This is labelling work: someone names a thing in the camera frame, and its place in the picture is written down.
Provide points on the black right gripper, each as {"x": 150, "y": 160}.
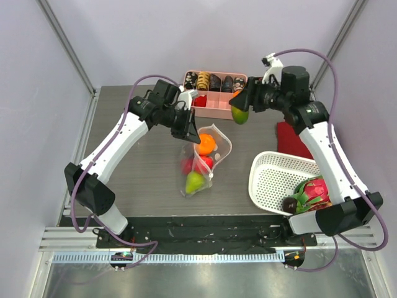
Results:
{"x": 252, "y": 94}

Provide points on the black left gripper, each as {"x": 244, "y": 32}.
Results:
{"x": 182, "y": 133}

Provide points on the orange green mango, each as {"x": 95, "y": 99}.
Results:
{"x": 239, "y": 117}

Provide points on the orange tangerine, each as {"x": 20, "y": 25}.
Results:
{"x": 206, "y": 145}

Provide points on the clear polka dot zip bag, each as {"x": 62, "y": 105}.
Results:
{"x": 222, "y": 150}

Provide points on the red apple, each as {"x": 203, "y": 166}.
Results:
{"x": 203, "y": 164}

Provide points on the green pear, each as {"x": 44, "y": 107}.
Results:
{"x": 194, "y": 182}

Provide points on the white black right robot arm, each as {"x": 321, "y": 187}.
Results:
{"x": 353, "y": 205}

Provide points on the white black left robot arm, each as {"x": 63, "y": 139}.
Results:
{"x": 166, "y": 104}

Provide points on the black pink floral roll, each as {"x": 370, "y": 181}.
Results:
{"x": 238, "y": 84}

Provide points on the black dotted sock roll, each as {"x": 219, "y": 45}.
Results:
{"x": 227, "y": 84}

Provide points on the dark brown sock roll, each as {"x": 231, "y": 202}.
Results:
{"x": 214, "y": 83}

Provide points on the pink divided organizer box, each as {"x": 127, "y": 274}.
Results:
{"x": 217, "y": 102}

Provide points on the yellow black patterned roll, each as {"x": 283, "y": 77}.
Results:
{"x": 203, "y": 81}

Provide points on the black floral sock roll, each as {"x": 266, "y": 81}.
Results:
{"x": 190, "y": 80}

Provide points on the folded red cloth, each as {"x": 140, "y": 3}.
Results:
{"x": 289, "y": 143}

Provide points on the white perforated fruit basket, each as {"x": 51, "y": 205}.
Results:
{"x": 274, "y": 176}

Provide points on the pink dragon fruit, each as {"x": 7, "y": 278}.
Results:
{"x": 312, "y": 194}

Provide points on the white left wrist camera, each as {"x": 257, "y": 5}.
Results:
{"x": 186, "y": 98}

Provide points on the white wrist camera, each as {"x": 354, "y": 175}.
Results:
{"x": 186, "y": 98}
{"x": 274, "y": 68}

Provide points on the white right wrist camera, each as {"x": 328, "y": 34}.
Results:
{"x": 274, "y": 68}

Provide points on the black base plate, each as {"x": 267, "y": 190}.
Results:
{"x": 218, "y": 234}

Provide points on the white slotted cable duct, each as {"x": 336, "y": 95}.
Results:
{"x": 121, "y": 257}

